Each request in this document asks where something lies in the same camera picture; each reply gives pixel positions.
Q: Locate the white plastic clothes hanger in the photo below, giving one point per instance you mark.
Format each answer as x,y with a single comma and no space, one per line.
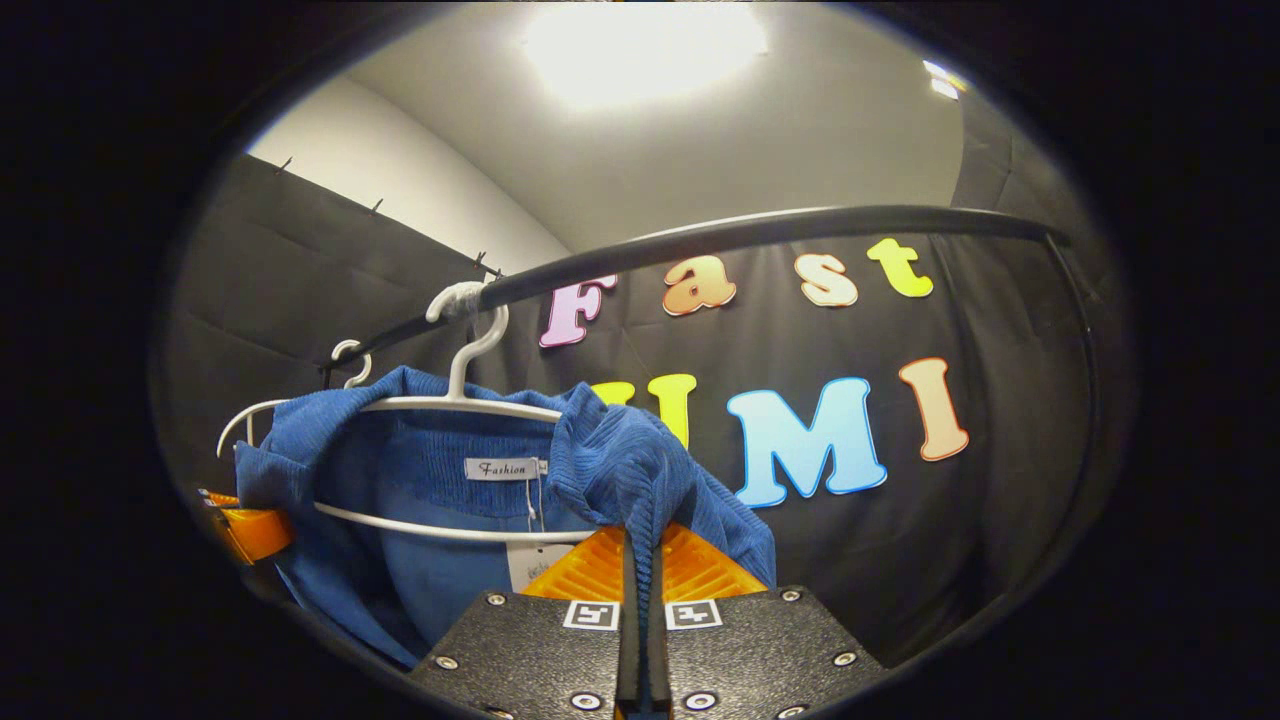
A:
470,350
347,350

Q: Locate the ceiling light panel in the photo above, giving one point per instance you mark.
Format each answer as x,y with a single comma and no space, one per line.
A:
944,80
645,50

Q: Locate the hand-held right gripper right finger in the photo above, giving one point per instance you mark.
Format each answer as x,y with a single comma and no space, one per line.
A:
760,650

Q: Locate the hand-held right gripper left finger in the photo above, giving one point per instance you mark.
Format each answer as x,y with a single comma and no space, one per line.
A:
530,650

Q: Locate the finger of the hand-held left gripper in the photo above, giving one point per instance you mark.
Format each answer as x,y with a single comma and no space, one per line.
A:
255,532
215,497

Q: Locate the black metal clothes rack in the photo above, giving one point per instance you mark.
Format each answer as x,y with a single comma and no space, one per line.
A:
750,232

